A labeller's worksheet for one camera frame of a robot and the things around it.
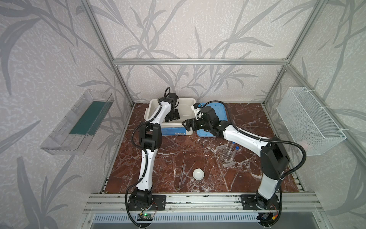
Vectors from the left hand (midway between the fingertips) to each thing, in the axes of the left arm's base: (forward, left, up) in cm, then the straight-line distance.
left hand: (176, 114), depth 104 cm
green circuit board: (-61, +12, -8) cm, 63 cm away
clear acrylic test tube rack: (-29, -33, -5) cm, 44 cm away
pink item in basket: (-31, -70, +16) cm, 78 cm away
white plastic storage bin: (+2, -8, +8) cm, 11 cm away
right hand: (-13, -9, +14) cm, 21 cm away
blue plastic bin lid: (+10, -35, -10) cm, 38 cm away
